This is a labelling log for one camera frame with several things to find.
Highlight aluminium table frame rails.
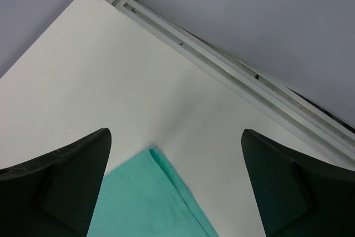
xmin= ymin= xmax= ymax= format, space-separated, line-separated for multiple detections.
xmin=104 ymin=0 xmax=354 ymax=169

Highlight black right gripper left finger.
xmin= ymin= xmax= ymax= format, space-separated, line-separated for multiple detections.
xmin=1 ymin=128 xmax=111 ymax=236

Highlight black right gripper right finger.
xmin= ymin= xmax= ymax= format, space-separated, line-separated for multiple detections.
xmin=241 ymin=129 xmax=354 ymax=236

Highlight teal t shirt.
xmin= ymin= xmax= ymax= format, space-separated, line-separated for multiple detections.
xmin=88 ymin=147 xmax=217 ymax=236

